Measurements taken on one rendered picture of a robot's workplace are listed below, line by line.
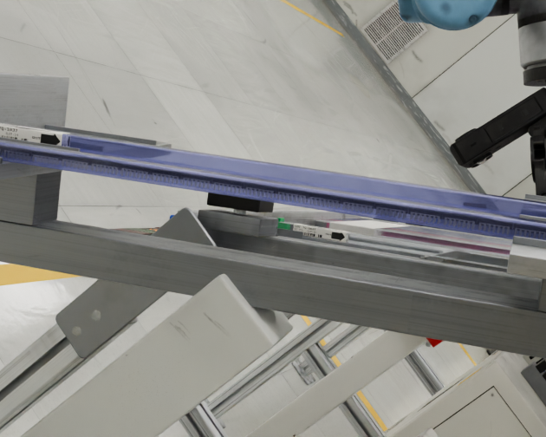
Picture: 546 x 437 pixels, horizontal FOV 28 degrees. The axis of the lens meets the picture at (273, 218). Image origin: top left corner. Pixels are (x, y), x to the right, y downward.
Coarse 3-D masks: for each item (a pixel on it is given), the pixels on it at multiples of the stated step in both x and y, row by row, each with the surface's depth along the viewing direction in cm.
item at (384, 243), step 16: (288, 224) 119; (352, 240) 116; (368, 240) 116; (384, 240) 115; (400, 240) 115; (432, 256) 113; (448, 256) 113; (464, 256) 112; (480, 256) 112; (496, 256) 111
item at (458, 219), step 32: (32, 160) 65; (64, 160) 65; (96, 160) 64; (128, 160) 64; (224, 192) 63; (256, 192) 62; (288, 192) 62; (320, 192) 61; (352, 192) 62; (416, 224) 60; (448, 224) 60; (480, 224) 59; (512, 224) 59; (544, 224) 58
